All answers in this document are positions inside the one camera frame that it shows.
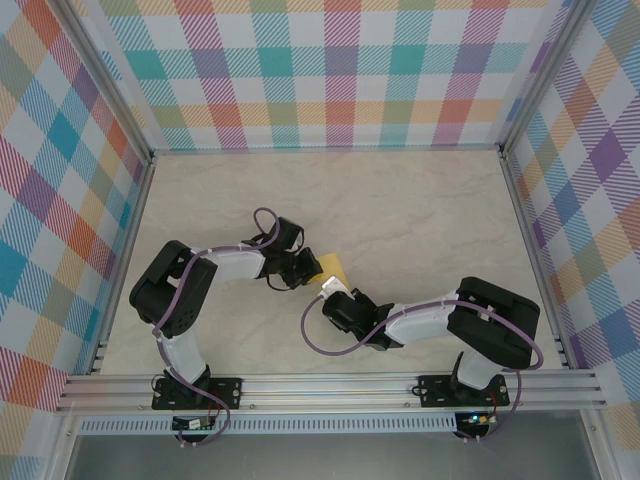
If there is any yellow paper sheet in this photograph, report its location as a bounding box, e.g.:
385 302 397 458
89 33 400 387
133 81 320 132
316 253 362 297

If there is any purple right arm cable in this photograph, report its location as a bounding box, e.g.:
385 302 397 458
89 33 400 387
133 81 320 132
301 294 546 444

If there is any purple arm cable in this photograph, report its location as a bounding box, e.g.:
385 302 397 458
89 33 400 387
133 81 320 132
301 294 546 444
151 207 281 449

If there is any wide aluminium mounting rail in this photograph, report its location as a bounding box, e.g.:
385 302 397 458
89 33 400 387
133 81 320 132
54 368 607 415

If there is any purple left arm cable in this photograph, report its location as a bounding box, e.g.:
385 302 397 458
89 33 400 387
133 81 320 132
151 207 281 449

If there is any slotted grey cable duct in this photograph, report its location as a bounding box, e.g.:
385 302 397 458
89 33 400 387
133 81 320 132
77 412 459 435

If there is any aluminium frame rail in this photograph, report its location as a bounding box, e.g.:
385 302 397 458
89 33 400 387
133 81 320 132
149 143 506 157
87 154 159 376
499 149 576 371

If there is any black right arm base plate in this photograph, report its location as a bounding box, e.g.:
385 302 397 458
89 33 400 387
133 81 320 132
418 373 510 409

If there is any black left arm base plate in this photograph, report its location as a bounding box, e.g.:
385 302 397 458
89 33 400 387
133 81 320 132
151 377 245 411

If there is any aluminium frame post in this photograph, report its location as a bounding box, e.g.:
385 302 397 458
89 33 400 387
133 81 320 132
47 412 81 480
579 407 617 480
497 0 601 159
58 0 156 166

